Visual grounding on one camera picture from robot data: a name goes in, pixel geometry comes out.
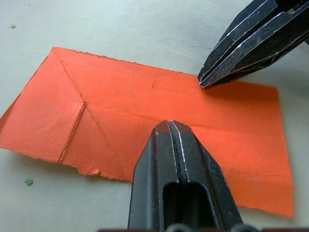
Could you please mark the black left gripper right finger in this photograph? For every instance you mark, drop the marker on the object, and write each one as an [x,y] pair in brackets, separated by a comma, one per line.
[205,169]

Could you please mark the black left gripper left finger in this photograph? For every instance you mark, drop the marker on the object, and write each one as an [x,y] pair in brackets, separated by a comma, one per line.
[149,174]

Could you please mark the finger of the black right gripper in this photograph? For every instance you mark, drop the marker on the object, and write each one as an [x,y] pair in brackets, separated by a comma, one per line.
[237,29]
[260,50]

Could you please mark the orange paper sheet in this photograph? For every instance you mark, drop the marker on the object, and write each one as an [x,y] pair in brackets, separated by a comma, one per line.
[135,96]

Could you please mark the small green paper scrap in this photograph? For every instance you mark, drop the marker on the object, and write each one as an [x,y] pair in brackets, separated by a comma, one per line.
[28,182]

